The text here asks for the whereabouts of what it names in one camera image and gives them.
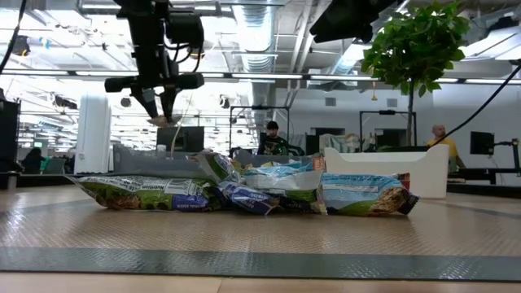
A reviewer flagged light blue granola bar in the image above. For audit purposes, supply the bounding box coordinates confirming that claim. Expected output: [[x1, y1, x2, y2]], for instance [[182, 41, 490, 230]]
[[243, 168, 325, 192], [321, 173, 420, 216], [254, 156, 326, 172]]

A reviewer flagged cloth covered equipment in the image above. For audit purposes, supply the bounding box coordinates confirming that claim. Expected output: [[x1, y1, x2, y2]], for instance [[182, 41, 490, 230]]
[[319, 133, 374, 155]]

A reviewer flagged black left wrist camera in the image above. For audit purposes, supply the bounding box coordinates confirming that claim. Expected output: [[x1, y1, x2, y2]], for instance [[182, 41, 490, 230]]
[[165, 11, 205, 56]]

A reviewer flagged white plastic bin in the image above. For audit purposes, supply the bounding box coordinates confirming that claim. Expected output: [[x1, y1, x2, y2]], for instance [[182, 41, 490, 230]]
[[324, 143, 450, 199]]

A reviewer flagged black monitor on arm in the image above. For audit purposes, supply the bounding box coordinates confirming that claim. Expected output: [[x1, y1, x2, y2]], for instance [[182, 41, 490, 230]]
[[470, 131, 521, 174]]

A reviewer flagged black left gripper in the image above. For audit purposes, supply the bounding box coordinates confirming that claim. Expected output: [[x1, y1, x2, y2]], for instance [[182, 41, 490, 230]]
[[104, 40, 205, 122]]

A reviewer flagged ceiling light strip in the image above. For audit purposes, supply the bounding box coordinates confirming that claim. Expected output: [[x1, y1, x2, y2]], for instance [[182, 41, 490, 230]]
[[0, 69, 521, 85]]

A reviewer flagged black stand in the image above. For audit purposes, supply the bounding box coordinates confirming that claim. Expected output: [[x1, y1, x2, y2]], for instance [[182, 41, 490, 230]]
[[0, 99, 21, 173]]

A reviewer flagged white column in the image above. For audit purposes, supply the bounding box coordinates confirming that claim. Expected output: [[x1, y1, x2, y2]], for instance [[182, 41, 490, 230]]
[[74, 93, 112, 175]]

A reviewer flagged person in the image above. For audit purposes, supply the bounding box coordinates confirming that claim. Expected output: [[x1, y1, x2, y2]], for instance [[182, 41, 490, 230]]
[[426, 124, 467, 172], [256, 120, 291, 156], [20, 146, 46, 175]]

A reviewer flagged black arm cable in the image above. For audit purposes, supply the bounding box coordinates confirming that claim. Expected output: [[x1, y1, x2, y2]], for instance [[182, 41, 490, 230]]
[[430, 63, 521, 147], [0, 0, 28, 75]]

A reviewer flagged black computer monitor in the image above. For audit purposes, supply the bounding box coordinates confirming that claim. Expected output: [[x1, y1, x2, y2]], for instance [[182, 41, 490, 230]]
[[156, 125, 205, 154]]

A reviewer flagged silver ventilation duct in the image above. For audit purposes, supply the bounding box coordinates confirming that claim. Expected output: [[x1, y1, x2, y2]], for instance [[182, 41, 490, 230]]
[[231, 0, 280, 123]]

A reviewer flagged beige mat with grey border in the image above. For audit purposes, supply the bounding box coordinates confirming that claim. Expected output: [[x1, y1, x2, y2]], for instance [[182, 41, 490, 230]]
[[0, 185, 521, 282]]

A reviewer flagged green leafy indoor tree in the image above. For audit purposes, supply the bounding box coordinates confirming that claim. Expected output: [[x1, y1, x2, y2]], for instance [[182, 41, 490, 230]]
[[360, 0, 473, 147]]

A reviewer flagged black metal frame rig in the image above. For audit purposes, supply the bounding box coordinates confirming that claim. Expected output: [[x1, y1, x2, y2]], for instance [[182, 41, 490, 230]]
[[359, 109, 418, 148], [229, 105, 291, 155]]

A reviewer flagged green chair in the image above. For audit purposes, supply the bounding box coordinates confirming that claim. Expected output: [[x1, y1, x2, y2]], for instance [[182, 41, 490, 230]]
[[40, 157, 67, 175]]

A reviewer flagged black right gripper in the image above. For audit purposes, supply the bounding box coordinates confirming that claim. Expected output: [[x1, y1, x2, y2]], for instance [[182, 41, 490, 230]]
[[309, 0, 398, 44]]

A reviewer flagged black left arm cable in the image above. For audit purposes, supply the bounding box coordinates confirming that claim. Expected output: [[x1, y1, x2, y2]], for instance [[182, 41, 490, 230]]
[[0, 0, 28, 75]]

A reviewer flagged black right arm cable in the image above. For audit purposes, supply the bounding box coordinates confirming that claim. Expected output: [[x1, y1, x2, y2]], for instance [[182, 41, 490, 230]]
[[430, 63, 521, 147]]

